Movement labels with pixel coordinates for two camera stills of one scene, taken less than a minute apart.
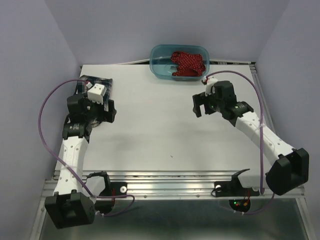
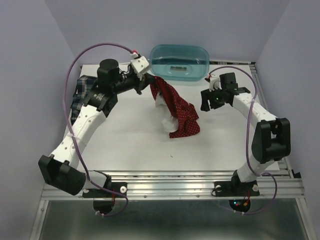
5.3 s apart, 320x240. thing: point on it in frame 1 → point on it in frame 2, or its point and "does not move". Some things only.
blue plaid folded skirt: (80, 89) does not move
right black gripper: (201, 99) → (205, 95)
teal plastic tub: (179, 62) does not move
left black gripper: (108, 116) → (144, 83)
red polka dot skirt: (188, 64) → (183, 112)
